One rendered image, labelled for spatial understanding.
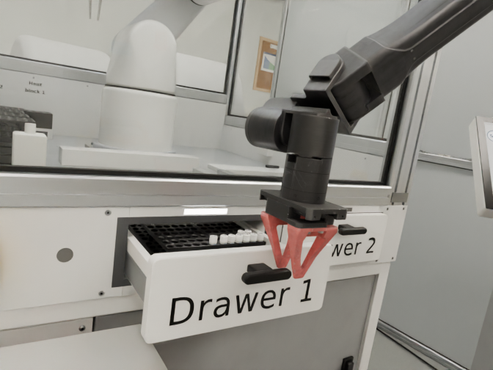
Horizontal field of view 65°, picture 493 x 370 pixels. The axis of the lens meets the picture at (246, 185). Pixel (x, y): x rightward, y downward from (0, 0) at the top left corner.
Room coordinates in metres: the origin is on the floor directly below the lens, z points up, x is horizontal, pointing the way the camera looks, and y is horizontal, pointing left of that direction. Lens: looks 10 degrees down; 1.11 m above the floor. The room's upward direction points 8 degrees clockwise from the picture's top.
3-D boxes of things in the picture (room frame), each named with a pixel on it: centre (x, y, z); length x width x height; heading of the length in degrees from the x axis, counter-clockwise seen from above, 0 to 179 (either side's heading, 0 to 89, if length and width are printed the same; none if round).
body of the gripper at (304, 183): (0.48, -0.07, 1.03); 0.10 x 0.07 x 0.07; 34
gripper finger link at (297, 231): (0.48, -0.07, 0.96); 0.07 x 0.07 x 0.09; 34
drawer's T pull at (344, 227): (0.78, -0.22, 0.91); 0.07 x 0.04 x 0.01; 123
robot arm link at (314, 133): (0.49, -0.07, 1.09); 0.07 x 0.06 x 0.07; 42
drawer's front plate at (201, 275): (0.51, -0.02, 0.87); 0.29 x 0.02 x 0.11; 123
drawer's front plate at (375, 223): (0.80, -0.21, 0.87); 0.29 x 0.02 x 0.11; 123
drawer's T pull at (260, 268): (0.49, -0.04, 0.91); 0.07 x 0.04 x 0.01; 123
